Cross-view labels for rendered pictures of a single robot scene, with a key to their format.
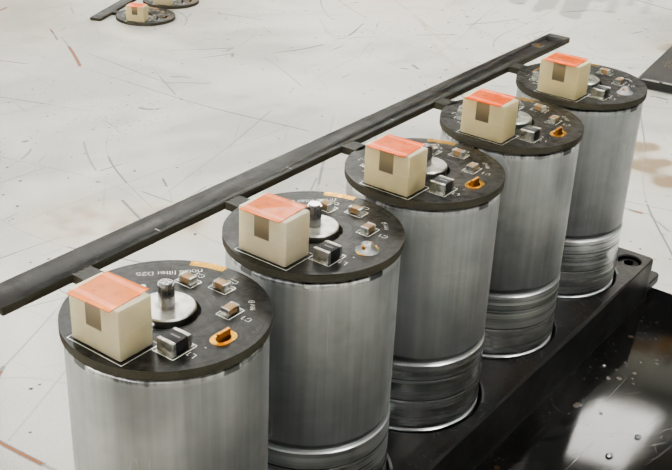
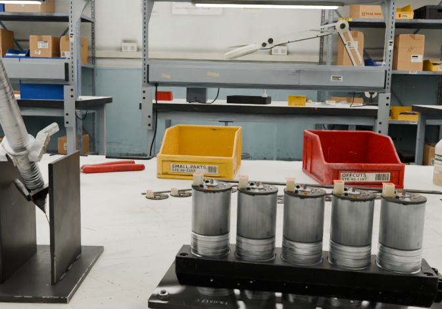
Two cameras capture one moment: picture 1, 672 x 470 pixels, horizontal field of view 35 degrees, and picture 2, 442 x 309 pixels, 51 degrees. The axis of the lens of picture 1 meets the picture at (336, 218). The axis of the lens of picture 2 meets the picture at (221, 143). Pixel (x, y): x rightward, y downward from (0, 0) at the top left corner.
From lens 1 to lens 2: 23 cm
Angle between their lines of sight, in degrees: 62
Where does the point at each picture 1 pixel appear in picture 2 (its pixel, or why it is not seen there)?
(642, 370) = (389, 298)
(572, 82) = (385, 190)
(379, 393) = (256, 229)
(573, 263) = (385, 255)
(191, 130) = not seen: hidden behind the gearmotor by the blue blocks
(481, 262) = (302, 215)
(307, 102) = not seen: outside the picture
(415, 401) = (285, 250)
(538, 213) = (343, 217)
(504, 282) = (335, 238)
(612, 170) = (396, 224)
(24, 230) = not seen: hidden behind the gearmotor
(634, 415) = (362, 300)
